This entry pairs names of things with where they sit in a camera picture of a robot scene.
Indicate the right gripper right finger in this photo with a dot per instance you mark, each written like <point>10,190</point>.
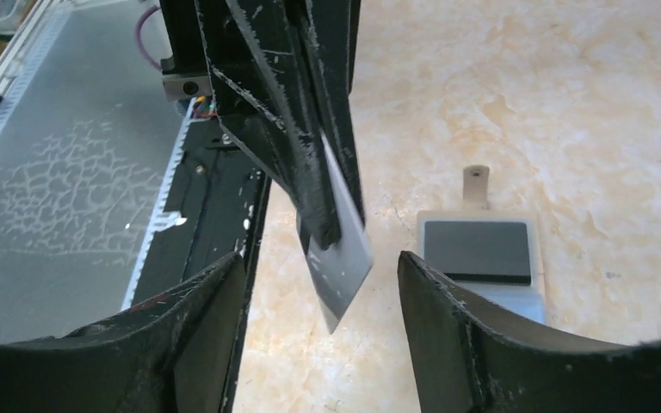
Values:
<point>472,355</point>

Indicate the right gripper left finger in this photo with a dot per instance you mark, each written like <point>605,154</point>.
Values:
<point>136,353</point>

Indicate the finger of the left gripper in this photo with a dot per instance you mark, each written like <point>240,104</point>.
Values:
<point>263,97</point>
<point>331,36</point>

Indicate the beige card holder wallet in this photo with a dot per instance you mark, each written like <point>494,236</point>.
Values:
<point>527,301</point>

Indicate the grey white credit card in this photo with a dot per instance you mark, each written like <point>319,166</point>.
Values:
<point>338,272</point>

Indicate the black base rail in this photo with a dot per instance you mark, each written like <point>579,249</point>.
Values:
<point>198,263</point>

